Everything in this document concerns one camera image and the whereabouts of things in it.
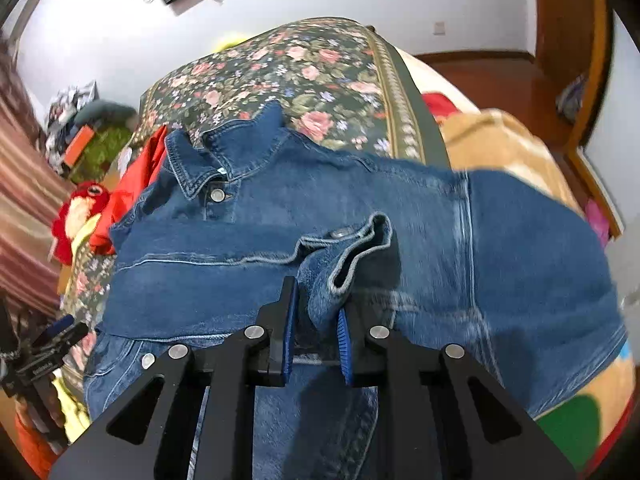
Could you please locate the blue denim jacket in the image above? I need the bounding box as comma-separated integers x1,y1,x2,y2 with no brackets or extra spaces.
81,101,629,480

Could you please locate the person's left hand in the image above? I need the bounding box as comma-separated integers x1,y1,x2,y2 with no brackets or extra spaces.
16,377,68,454

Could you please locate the yellow garment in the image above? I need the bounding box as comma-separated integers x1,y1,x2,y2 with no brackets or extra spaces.
53,214,101,442

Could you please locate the striped pink curtain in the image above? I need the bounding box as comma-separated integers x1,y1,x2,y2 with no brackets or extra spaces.
1,40,72,318

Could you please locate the beige brown fleece blanket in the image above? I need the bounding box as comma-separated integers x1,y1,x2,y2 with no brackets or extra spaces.
399,46,639,470

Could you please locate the red plush parrot toy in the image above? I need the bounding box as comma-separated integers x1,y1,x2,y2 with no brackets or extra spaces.
51,181,111,266

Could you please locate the green cloth covered cabinet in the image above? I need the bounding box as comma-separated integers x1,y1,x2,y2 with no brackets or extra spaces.
67,125,132,184

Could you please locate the orange box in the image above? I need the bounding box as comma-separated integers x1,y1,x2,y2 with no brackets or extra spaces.
63,125,96,168

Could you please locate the red folded garment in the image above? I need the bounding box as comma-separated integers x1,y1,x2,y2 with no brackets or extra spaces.
89,125,168,255

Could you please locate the cluttered pile on cabinet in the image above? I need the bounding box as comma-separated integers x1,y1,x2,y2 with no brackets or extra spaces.
44,80,137,166

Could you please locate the pink slipper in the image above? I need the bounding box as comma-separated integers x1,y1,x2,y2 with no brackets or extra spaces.
585,198,610,247

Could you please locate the grey bag on floor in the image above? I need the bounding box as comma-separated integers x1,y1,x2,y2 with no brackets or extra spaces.
555,74,587,124

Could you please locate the floral green bedspread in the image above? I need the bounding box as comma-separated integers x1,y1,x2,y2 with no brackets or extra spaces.
67,18,450,327

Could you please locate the yellow curved headboard tube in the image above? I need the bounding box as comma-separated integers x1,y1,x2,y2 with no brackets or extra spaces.
212,35,248,53

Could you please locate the brown wooden door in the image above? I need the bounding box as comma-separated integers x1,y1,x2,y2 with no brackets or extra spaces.
535,0,594,88

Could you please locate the white wall socket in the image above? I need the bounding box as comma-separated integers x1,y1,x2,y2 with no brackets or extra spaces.
433,22,446,36

